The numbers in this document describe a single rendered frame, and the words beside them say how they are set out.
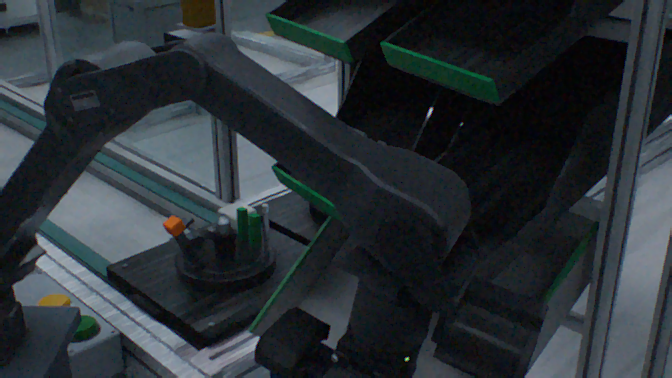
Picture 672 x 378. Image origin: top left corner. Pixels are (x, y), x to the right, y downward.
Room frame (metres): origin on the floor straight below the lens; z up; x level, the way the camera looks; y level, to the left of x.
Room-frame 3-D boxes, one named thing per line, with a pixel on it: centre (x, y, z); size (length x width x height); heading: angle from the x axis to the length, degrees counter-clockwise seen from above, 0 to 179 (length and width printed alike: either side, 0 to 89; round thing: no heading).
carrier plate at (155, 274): (0.96, 0.15, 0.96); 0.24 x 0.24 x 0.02; 45
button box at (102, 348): (0.87, 0.37, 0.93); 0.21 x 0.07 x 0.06; 45
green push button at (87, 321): (0.82, 0.32, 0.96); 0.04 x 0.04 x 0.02
